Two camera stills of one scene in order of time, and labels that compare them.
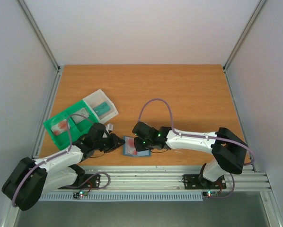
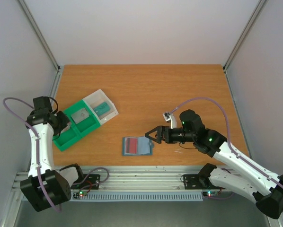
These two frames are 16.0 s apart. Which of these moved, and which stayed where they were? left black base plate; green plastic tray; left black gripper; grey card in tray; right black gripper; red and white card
Moved: right black gripper; left black gripper
Stayed: grey card in tray; red and white card; left black base plate; green plastic tray
